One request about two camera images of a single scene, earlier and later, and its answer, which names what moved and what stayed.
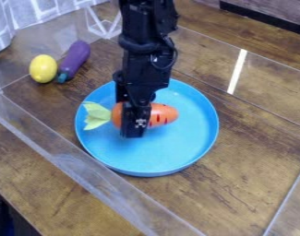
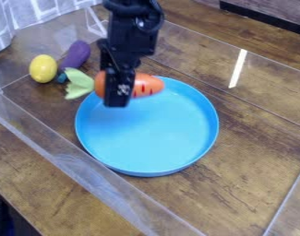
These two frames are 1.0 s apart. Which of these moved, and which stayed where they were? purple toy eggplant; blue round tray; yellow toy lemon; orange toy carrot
Moved: orange toy carrot
Stayed: purple toy eggplant; yellow toy lemon; blue round tray
